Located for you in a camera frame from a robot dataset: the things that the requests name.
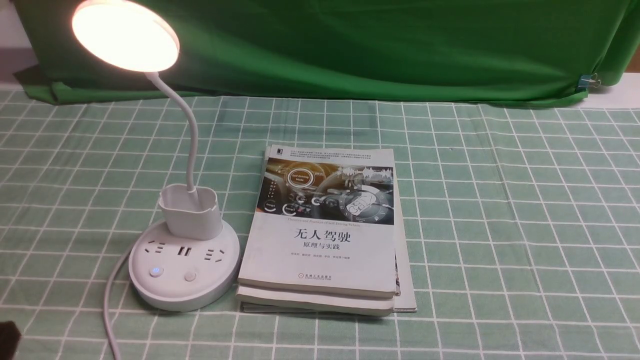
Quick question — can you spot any white desk lamp with sockets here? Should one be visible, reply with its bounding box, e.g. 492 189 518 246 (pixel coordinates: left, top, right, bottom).
71 0 240 312

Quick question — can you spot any bottom thin book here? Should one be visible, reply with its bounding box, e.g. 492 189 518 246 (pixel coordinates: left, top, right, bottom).
240 220 418 313

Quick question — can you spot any middle white book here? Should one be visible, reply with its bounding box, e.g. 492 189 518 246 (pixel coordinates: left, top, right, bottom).
236 285 403 317

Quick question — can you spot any green backdrop cloth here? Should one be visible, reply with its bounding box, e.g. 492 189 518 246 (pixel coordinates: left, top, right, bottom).
11 0 640 109

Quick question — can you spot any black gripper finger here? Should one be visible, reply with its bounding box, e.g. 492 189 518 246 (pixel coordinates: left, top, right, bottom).
0 321 22 360

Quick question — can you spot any blue binder clip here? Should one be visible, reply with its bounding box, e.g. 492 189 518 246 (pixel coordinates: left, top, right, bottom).
576 73 602 92

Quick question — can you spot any green checkered tablecloth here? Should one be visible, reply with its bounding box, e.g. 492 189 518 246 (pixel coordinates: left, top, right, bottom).
0 89 640 360

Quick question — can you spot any white lamp power cable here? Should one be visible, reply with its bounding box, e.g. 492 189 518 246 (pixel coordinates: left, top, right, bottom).
103 242 136 360

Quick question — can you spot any top book with car cover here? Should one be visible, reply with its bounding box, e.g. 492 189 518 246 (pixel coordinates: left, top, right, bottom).
238 145 396 299

